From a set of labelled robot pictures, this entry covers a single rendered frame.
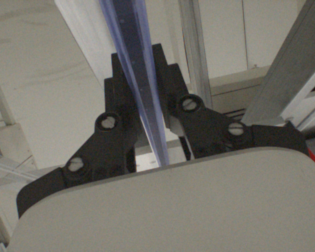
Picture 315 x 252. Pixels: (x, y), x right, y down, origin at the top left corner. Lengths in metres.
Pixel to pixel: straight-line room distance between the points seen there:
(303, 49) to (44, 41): 2.00
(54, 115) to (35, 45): 0.64
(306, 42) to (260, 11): 2.14
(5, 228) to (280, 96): 0.91
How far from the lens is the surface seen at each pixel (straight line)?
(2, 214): 0.92
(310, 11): 0.30
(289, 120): 0.41
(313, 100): 0.40
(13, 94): 2.24
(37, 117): 2.19
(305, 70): 0.30
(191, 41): 0.54
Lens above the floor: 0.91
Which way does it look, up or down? 16 degrees up
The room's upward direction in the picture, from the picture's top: 168 degrees clockwise
